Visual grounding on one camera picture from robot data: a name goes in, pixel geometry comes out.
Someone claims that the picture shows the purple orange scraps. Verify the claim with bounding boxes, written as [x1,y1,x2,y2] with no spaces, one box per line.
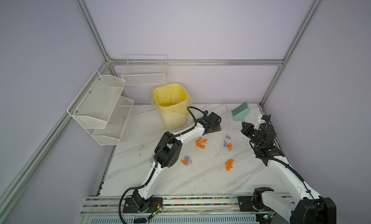
[181,155,191,166]
[223,141,233,151]

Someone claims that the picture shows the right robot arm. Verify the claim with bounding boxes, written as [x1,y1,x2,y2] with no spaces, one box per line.
[241,122,337,224]

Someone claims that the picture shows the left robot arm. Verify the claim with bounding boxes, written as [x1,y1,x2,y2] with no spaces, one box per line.
[118,111,222,213]

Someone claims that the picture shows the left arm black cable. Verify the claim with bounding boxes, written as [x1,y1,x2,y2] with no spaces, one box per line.
[118,106,209,224]

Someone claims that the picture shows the purple orange scraps lower centre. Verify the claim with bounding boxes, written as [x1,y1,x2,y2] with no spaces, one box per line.
[181,155,191,166]

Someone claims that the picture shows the yellow lined trash bin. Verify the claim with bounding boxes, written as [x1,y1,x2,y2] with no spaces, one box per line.
[150,83,193,129]

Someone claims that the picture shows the green hand brush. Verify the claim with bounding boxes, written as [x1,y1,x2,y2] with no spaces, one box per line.
[231,102,250,123]

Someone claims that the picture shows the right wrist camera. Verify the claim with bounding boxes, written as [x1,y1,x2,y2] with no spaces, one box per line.
[254,115,268,130]

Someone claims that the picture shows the purple orange scraps right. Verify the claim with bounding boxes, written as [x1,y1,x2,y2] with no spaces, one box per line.
[223,141,233,151]

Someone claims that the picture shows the white mesh shelf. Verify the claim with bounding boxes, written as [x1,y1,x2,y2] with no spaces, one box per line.
[92,96,134,146]
[67,71,125,129]

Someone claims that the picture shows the orange scraps centre pile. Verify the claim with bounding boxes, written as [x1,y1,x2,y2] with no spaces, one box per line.
[195,137,207,149]

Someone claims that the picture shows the upper white mesh shelf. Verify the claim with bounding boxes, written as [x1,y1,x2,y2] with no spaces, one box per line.
[67,71,125,129]

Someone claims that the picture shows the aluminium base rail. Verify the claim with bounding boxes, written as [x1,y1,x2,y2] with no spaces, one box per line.
[77,191,297,224]

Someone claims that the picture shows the white wire basket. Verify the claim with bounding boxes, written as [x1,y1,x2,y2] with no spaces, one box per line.
[121,55,169,86]

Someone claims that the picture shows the lower white mesh shelf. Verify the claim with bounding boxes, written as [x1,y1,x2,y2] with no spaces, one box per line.
[92,96,134,146]

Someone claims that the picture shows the orange scraps lower right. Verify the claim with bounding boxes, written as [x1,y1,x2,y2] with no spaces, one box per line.
[225,159,234,171]

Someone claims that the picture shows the green plastic dustpan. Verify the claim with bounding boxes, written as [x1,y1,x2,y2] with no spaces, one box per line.
[196,117,205,123]

